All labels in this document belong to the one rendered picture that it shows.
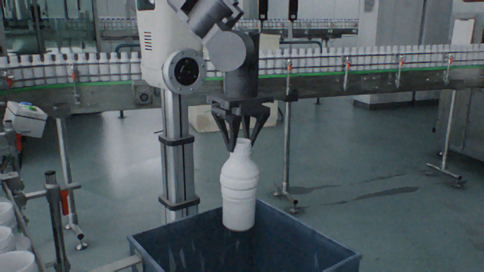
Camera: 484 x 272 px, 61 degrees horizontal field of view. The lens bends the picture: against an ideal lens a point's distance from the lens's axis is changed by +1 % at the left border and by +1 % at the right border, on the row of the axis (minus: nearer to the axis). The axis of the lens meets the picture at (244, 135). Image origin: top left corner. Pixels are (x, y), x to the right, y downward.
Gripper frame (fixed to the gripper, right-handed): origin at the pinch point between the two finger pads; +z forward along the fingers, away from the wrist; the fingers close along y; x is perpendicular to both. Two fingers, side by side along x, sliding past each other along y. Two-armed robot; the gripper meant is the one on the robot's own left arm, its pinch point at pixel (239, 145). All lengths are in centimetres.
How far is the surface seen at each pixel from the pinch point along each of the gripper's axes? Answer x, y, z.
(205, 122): 365, 215, 109
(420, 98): 296, 583, 102
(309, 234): -5.0, 14.4, 19.9
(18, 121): 66, -26, 7
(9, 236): -16.8, -37.7, -2.7
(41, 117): 66, -20, 7
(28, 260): -21.1, -36.9, -2.4
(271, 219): 6.5, 14.4, 22.0
